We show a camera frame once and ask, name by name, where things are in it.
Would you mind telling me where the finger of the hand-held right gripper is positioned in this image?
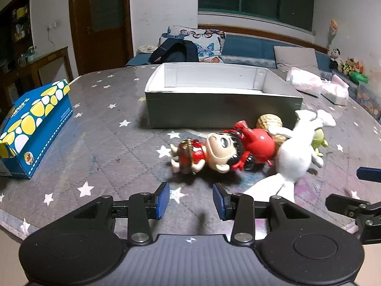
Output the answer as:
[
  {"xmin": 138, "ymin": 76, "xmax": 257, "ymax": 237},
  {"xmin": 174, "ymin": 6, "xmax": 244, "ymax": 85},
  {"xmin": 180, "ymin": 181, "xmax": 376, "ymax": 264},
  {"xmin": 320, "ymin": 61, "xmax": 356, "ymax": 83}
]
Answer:
[
  {"xmin": 325, "ymin": 194, "xmax": 381, "ymax": 244},
  {"xmin": 356, "ymin": 167, "xmax": 381, "ymax": 183}
]

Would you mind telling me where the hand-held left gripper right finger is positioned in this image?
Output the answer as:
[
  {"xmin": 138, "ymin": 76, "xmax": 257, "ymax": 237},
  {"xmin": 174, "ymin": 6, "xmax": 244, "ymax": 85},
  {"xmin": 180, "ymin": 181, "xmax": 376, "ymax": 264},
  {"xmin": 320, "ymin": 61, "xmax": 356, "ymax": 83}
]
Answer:
[{"xmin": 212, "ymin": 183, "xmax": 310, "ymax": 244}]

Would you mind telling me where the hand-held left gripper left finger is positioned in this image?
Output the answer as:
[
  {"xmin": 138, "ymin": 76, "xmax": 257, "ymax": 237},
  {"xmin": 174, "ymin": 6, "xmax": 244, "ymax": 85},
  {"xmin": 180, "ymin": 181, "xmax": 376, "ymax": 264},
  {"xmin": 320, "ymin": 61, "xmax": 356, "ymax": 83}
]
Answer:
[{"xmin": 73, "ymin": 182, "xmax": 170, "ymax": 244}]

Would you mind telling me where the doll figure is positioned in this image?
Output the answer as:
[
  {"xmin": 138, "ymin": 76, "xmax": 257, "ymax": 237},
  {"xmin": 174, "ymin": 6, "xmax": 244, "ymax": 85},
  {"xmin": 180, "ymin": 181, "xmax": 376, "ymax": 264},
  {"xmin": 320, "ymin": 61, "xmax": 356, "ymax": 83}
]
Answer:
[{"xmin": 170, "ymin": 127, "xmax": 253, "ymax": 176}]

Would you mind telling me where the green alien toy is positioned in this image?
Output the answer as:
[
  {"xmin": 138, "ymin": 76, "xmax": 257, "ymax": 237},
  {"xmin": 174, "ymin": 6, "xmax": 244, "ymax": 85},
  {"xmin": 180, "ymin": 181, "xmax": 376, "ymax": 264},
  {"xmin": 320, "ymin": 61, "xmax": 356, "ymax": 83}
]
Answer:
[{"xmin": 311, "ymin": 128, "xmax": 329, "ymax": 157}]

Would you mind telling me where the red ball toy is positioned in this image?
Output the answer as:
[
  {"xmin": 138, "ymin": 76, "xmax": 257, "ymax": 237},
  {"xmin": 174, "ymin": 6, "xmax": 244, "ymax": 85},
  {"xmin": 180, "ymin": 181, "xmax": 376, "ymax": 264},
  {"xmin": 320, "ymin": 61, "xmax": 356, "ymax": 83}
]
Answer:
[{"xmin": 235, "ymin": 120, "xmax": 276, "ymax": 166}]

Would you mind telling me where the white plush doll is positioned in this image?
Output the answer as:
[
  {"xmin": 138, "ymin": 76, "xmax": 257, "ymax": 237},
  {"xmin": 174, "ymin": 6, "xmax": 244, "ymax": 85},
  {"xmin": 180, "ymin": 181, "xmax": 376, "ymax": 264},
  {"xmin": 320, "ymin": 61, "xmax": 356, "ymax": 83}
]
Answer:
[{"xmin": 242, "ymin": 109, "xmax": 337, "ymax": 203}]

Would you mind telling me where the tan peanut toy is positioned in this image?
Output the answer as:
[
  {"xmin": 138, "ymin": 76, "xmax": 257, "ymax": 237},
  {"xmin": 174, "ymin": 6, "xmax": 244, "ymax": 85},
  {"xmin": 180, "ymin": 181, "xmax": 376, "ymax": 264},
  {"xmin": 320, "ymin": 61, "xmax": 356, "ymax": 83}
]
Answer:
[{"xmin": 256, "ymin": 113, "xmax": 286, "ymax": 143}]

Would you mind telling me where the white cardboard box container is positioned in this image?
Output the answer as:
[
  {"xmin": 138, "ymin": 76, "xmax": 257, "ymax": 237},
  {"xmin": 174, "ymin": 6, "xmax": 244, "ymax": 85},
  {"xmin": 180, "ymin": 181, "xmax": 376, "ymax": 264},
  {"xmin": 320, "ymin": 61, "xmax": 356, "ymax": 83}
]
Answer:
[{"xmin": 145, "ymin": 62, "xmax": 304, "ymax": 129}]

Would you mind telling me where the grey star print tablecloth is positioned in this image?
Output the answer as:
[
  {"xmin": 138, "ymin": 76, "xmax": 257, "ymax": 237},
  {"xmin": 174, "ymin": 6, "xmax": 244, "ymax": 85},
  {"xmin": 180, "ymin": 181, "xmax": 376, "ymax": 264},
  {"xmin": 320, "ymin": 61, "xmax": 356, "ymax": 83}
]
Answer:
[{"xmin": 0, "ymin": 64, "xmax": 381, "ymax": 242}]

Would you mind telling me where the pink white tissue pack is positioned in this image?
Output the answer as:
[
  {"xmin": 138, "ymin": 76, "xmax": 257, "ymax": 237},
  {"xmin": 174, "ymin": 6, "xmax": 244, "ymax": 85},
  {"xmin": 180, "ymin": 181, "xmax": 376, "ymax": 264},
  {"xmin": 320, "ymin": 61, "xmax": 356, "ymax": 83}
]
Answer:
[
  {"xmin": 286, "ymin": 67, "xmax": 323, "ymax": 96},
  {"xmin": 321, "ymin": 74, "xmax": 349, "ymax": 106}
]

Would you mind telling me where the green plush toy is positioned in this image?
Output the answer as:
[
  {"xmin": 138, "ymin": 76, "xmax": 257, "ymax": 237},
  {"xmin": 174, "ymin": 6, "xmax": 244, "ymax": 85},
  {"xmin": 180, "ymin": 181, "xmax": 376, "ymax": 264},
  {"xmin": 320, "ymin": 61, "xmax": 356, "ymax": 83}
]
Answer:
[{"xmin": 350, "ymin": 71, "xmax": 369, "ymax": 84}]

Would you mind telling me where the panda plush toy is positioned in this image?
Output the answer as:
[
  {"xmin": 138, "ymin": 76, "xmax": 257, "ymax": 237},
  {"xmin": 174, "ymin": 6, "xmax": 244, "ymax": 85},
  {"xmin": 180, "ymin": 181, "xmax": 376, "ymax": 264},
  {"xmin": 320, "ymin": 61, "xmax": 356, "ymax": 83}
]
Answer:
[{"xmin": 328, "ymin": 47, "xmax": 344, "ymax": 69}]

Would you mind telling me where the grey pillow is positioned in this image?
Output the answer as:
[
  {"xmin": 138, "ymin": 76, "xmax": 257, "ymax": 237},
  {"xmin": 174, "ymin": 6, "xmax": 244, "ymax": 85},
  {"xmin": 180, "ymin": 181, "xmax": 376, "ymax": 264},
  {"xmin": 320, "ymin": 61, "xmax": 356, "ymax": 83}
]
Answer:
[{"xmin": 273, "ymin": 46, "xmax": 322, "ymax": 76}]

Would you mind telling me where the black backpack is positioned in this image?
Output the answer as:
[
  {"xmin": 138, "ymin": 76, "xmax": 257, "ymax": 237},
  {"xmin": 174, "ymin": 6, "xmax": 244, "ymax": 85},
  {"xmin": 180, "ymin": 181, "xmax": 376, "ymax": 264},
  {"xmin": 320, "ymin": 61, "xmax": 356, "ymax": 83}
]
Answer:
[{"xmin": 149, "ymin": 38, "xmax": 199, "ymax": 65}]

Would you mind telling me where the blue yellow spotted tissue box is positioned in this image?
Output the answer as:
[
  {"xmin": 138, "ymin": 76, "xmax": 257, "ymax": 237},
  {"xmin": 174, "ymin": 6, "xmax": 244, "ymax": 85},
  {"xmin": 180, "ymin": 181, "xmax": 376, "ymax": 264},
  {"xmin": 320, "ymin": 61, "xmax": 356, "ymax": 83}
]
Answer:
[{"xmin": 0, "ymin": 79, "xmax": 73, "ymax": 180}]

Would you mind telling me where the blue sofa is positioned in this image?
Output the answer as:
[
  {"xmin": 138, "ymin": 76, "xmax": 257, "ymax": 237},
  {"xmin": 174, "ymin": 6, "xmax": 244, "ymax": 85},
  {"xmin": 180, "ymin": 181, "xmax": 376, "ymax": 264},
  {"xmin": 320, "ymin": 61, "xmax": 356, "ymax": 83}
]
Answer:
[{"xmin": 125, "ymin": 33, "xmax": 381, "ymax": 117}]

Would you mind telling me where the butterfly print pillow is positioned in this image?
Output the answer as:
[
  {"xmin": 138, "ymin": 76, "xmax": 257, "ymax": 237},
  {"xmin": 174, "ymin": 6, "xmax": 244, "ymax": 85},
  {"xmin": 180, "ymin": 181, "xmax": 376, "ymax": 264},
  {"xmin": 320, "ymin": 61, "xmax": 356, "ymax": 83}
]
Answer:
[{"xmin": 159, "ymin": 25, "xmax": 226, "ymax": 64}]

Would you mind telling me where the wooden side table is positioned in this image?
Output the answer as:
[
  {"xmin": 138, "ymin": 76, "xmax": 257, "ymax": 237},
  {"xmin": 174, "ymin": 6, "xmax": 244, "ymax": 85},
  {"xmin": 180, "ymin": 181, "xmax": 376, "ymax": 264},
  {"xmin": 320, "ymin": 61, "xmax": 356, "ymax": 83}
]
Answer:
[{"xmin": 0, "ymin": 47, "xmax": 74, "ymax": 105}]

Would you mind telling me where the brown wooden door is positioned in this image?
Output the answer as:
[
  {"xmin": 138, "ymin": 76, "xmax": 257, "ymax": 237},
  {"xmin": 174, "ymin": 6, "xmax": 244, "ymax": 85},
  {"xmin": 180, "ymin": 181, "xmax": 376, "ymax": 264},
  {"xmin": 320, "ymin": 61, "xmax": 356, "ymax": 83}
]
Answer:
[{"xmin": 68, "ymin": 0, "xmax": 134, "ymax": 75}]

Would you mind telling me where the dark wooden shelf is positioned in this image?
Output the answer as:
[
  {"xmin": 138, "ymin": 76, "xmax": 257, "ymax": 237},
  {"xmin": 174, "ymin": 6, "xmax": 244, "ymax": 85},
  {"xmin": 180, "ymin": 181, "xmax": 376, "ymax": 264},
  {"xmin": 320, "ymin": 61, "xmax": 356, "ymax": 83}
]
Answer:
[{"xmin": 0, "ymin": 0, "xmax": 33, "ymax": 63}]

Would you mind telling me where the flower wall decoration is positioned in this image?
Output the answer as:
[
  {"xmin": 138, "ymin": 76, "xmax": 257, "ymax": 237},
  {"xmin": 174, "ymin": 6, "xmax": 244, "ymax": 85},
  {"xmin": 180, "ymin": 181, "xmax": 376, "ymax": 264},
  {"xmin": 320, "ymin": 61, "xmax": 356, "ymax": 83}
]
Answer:
[{"xmin": 329, "ymin": 19, "xmax": 339, "ymax": 46}]

